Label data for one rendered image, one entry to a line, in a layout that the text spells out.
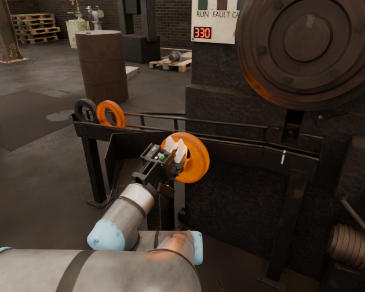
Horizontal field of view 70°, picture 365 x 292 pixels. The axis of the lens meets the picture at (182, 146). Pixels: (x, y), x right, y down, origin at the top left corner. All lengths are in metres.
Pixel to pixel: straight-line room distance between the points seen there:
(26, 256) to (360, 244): 0.96
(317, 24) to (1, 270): 0.81
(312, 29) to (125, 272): 0.75
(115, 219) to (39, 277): 0.32
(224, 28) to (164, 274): 0.99
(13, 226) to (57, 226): 0.27
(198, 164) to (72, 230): 1.19
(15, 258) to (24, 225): 1.65
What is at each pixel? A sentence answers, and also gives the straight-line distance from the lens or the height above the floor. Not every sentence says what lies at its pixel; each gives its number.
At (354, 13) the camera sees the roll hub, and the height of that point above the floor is 1.18.
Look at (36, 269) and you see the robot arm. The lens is 0.27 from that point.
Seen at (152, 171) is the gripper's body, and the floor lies 0.86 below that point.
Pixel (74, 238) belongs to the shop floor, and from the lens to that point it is 1.72.
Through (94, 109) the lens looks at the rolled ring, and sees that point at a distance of 1.53.
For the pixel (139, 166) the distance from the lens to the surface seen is 1.12.
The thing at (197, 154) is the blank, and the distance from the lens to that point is 0.72.
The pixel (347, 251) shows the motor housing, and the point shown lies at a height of 0.50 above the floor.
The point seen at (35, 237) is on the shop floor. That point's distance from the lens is 1.83.
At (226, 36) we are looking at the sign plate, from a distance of 1.13.
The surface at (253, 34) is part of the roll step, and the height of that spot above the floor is 1.12.
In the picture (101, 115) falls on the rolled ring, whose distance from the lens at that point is 1.51.
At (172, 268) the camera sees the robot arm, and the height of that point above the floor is 0.97.
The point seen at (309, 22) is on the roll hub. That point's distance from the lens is 0.84.
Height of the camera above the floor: 1.20
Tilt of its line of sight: 29 degrees down
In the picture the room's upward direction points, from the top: straight up
